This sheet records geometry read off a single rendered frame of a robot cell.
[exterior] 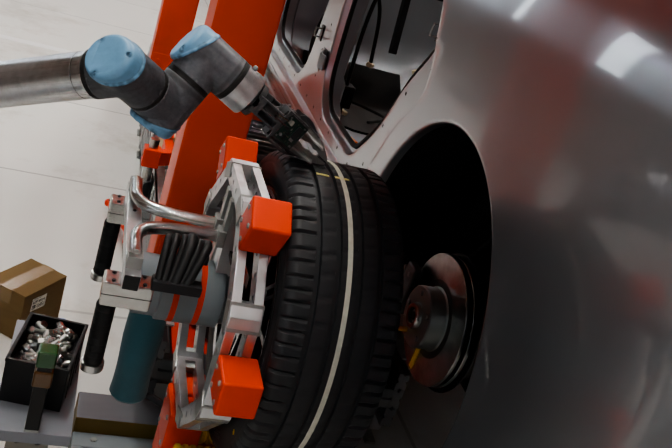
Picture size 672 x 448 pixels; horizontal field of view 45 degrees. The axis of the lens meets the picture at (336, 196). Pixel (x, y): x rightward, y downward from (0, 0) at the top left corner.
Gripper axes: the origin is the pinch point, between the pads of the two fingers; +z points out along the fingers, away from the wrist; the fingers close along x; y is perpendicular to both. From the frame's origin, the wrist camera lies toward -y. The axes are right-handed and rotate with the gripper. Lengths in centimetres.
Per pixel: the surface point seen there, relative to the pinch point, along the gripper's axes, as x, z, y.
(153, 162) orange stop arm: -61, 15, -172
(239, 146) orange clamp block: -11.8, -8.7, -19.0
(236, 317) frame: -29.2, -1.6, 28.0
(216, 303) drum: -35.9, 2.6, 7.2
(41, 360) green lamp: -70, -14, 0
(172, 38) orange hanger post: -23, -4, -240
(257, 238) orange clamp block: -16.5, -7.4, 23.8
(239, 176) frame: -13.7, -10.4, 1.2
